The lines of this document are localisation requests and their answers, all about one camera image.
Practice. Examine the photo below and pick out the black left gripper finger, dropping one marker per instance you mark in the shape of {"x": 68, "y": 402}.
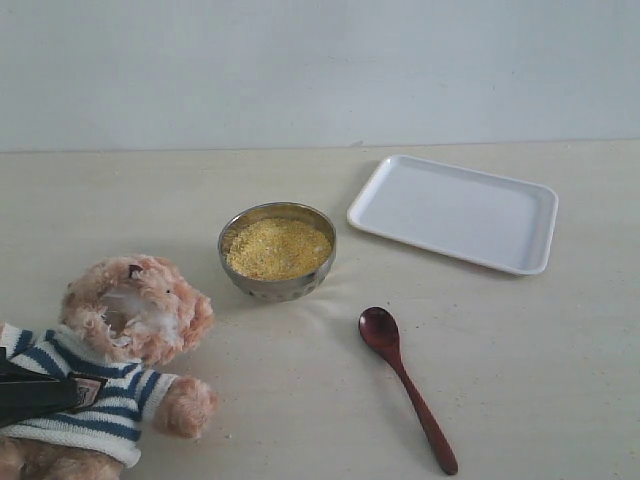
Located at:
{"x": 26, "y": 394}

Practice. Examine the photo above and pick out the white rectangular plastic tray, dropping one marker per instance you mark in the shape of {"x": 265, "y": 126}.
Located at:
{"x": 493, "y": 221}

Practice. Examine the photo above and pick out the dark red wooden spoon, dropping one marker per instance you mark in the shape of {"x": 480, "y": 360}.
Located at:
{"x": 379, "y": 331}

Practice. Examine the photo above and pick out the steel bowl of yellow grain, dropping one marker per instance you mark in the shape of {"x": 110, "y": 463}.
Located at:
{"x": 279, "y": 251}

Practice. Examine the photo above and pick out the beige teddy bear striped sweater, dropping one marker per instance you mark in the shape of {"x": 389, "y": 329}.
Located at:
{"x": 119, "y": 322}

